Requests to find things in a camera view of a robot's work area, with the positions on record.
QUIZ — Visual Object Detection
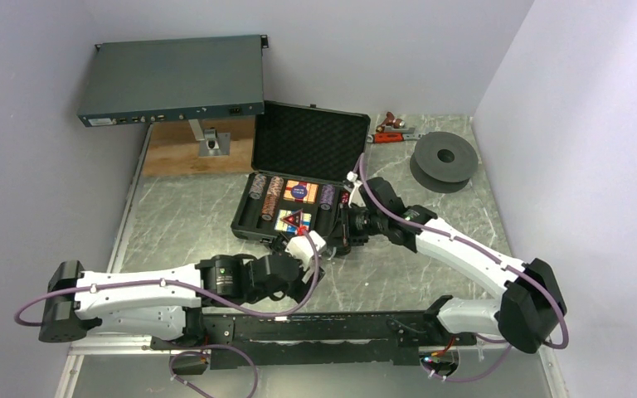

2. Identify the clear round dealer disc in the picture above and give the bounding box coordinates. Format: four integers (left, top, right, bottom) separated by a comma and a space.
322, 246, 338, 260

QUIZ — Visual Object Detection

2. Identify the grey rack network switch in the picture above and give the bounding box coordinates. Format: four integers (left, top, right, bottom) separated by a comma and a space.
77, 34, 269, 127

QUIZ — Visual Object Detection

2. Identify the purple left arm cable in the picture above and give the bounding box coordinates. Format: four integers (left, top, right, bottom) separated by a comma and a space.
13, 233, 321, 328

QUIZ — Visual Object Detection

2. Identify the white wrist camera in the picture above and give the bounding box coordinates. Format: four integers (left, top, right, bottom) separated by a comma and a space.
284, 231, 327, 269
344, 171, 362, 191

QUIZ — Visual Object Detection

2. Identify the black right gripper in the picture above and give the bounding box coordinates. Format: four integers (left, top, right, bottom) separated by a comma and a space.
325, 201, 387, 247

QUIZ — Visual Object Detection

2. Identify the blue card deck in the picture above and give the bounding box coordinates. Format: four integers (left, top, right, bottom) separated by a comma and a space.
275, 209, 312, 235

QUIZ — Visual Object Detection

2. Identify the black filament spool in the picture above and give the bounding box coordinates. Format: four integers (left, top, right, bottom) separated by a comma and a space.
409, 132, 479, 193

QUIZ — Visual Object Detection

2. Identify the purple poker chip stack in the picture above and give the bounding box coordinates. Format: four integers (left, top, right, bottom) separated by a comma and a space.
319, 184, 336, 211

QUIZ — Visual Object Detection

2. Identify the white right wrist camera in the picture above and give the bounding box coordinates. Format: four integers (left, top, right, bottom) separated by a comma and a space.
344, 171, 362, 191

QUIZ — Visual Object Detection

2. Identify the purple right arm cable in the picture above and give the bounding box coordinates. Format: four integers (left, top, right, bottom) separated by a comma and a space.
353, 153, 570, 351

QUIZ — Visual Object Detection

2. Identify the red black triangle button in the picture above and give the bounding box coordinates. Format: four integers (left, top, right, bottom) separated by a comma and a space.
280, 210, 304, 231

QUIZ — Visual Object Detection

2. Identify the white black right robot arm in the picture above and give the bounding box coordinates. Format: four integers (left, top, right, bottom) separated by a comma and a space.
345, 172, 569, 353

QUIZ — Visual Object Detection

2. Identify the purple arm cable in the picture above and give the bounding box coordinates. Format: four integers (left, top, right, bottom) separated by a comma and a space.
13, 233, 321, 328
353, 153, 570, 351

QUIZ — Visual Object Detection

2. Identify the orange card deck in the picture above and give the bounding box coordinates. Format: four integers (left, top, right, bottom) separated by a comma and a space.
282, 180, 319, 205

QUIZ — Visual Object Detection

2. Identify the brown wooden board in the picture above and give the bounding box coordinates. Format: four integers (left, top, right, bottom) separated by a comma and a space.
142, 117, 255, 177

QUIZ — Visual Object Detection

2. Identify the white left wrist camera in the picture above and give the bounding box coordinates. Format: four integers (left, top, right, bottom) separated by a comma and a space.
284, 231, 327, 269

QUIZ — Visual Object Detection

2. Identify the grey metal bracket stand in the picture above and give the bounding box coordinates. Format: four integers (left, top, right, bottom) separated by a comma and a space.
189, 119, 231, 158

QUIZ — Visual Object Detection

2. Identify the brown poker chip stack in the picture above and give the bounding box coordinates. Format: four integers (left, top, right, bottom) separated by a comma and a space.
260, 194, 279, 221

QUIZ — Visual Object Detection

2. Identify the red grey clamp tool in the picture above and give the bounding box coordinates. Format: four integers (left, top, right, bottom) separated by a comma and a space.
367, 128, 420, 144

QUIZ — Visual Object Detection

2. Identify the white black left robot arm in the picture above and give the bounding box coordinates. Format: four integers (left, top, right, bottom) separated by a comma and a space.
38, 250, 320, 348

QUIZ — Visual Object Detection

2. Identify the black poker set case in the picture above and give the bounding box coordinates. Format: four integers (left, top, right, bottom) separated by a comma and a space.
231, 101, 372, 256

